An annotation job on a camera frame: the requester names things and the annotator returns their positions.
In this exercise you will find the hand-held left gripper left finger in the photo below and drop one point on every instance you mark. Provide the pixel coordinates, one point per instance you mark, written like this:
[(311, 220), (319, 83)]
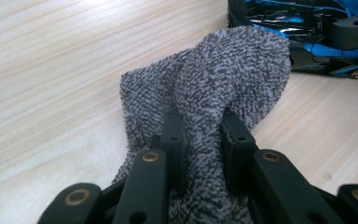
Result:
[(174, 146)]

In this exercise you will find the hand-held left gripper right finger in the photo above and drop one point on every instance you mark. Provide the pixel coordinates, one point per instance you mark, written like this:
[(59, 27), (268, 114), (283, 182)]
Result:
[(237, 155)]

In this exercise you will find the blue and black toy car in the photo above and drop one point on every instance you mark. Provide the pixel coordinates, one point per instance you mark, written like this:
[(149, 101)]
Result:
[(310, 18)]

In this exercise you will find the grey terry cloth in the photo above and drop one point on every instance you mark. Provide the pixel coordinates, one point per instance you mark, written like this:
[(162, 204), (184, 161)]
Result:
[(223, 71)]

